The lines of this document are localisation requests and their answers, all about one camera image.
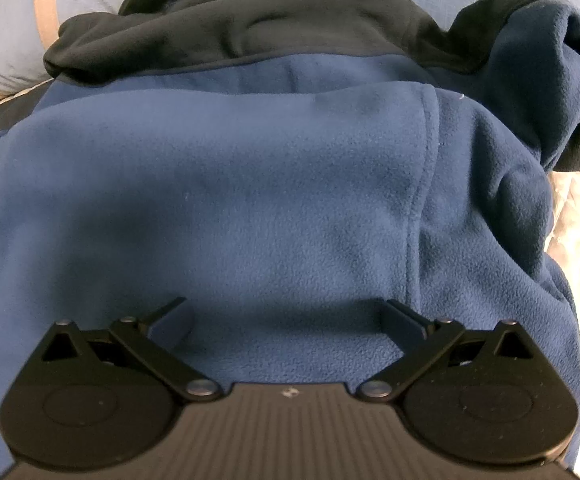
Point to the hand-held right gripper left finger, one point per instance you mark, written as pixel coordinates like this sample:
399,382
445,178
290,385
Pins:
172,325

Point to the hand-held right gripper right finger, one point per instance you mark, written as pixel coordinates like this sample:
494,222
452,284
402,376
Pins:
400,327

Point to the blue fleece jacket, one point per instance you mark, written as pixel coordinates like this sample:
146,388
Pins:
270,185

